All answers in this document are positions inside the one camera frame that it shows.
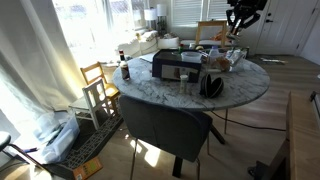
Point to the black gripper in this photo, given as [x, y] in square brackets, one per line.
[245, 13]

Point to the glasses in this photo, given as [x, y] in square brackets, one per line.
[234, 37]

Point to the black zippered glasses case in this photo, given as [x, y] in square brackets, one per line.
[211, 87]

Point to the orange cushion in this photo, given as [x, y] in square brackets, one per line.
[220, 36]

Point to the light wooden side table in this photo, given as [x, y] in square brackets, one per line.
[211, 23]

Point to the snack bag pile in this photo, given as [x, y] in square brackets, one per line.
[238, 61]

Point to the white panel door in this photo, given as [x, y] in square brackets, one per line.
[286, 26]

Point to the white plastic bowl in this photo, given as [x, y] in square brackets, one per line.
[191, 57]

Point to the navy cardboard box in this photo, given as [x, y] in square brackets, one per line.
[176, 71]

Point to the white table lamp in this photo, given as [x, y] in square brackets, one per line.
[150, 15]
[161, 10]

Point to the small white vial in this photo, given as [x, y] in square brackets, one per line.
[183, 85]

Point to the white sofa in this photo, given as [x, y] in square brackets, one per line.
[146, 45]

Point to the dark sauce bottle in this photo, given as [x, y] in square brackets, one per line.
[125, 68]

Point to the grey upholstered chair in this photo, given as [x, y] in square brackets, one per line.
[163, 126]

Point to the wooden workbench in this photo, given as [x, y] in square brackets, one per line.
[303, 140]

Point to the wooden slatted chair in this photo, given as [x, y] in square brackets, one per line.
[95, 75]

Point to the white child chair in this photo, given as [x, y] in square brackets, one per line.
[95, 96]

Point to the dark patterned floor mat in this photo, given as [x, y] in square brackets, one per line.
[93, 140]

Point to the orange cardboard box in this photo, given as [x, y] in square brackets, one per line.
[87, 168]

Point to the white curtain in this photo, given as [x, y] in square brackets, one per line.
[33, 66]

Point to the clear plastic storage tub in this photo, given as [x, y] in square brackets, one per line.
[60, 143]

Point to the black round stool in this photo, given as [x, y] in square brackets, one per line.
[4, 138]

